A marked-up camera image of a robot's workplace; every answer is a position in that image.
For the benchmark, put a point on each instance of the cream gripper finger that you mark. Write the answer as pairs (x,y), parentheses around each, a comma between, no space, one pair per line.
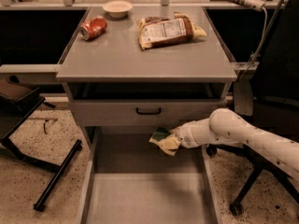
(169,145)

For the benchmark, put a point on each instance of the green and yellow sponge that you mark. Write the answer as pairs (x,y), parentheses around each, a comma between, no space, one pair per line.
(159,135)

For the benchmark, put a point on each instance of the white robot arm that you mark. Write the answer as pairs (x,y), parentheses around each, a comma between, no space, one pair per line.
(224,126)

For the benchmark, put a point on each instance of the open grey middle drawer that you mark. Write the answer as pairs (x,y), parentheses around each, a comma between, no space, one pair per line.
(130,181)

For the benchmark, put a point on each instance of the grey drawer cabinet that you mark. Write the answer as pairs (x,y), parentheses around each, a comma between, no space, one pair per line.
(114,67)

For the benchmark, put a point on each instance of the closed grey top drawer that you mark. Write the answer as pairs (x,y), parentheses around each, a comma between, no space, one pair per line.
(121,113)

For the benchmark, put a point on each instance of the black office chair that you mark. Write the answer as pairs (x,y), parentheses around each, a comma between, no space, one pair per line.
(276,85)

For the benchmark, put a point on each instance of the brown chip bag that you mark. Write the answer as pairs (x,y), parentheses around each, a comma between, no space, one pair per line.
(155,32)

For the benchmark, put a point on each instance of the red soda can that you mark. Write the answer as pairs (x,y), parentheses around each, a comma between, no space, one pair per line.
(93,27)

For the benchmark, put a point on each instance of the white bowl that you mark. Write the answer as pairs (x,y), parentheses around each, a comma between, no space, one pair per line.
(117,9)

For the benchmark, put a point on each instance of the black drawer handle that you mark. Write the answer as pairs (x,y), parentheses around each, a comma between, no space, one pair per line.
(148,112)

